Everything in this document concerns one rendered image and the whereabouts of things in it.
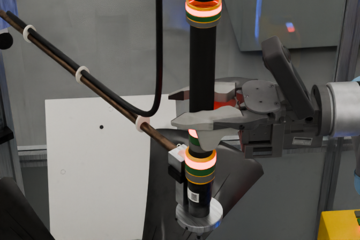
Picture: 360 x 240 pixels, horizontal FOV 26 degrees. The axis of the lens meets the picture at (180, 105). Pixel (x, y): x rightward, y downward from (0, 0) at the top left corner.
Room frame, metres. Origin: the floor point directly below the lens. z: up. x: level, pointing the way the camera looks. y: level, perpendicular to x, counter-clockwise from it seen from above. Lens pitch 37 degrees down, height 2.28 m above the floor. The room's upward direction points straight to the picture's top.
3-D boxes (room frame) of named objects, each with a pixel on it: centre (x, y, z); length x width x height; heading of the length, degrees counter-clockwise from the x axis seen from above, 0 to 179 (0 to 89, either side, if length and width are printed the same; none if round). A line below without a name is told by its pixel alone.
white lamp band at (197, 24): (0.83, -0.03, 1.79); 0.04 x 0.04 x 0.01
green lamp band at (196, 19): (0.83, -0.03, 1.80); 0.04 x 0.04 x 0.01
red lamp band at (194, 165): (0.83, -0.03, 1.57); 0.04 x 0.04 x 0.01
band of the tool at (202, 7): (0.83, -0.03, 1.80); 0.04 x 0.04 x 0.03
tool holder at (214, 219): (0.84, -0.02, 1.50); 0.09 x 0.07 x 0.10; 39
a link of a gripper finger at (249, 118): (0.81, -0.08, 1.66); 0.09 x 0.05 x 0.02; 107
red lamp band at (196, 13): (0.83, -0.03, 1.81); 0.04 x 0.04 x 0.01
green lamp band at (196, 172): (0.83, -0.03, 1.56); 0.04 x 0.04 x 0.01
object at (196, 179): (0.83, -0.03, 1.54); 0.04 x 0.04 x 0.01
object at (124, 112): (1.07, 0.17, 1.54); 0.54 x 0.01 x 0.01; 39
